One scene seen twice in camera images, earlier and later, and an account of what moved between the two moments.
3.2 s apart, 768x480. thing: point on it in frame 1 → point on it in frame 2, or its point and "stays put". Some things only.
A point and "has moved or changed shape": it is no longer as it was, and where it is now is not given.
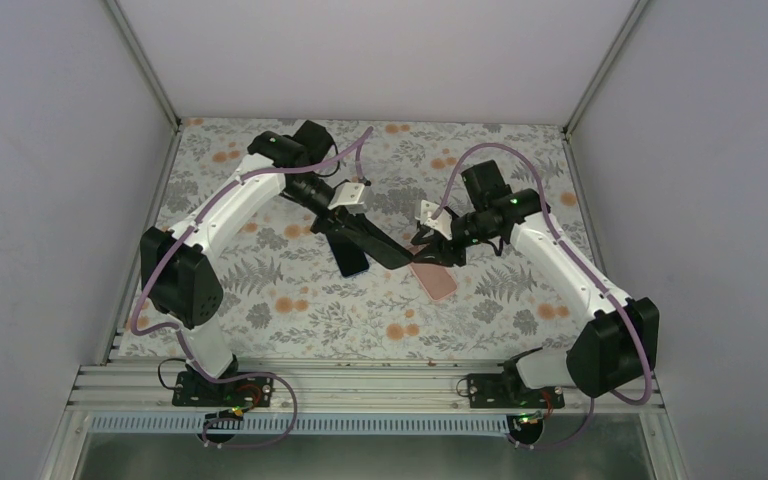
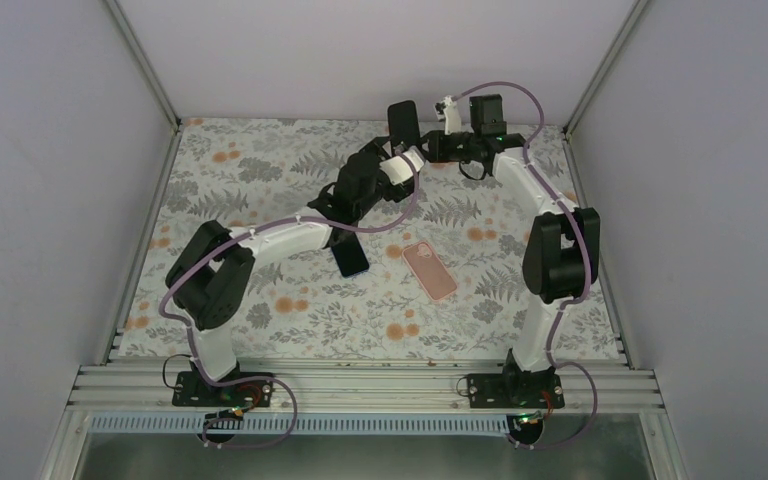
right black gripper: (447, 254) → (436, 153)
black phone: (349, 255) has moved or changed shape
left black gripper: (336, 220) → (376, 149)
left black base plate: (193, 390) stays put
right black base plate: (507, 391) stays put
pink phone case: (436, 279) stays put
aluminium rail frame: (338, 388) stays put
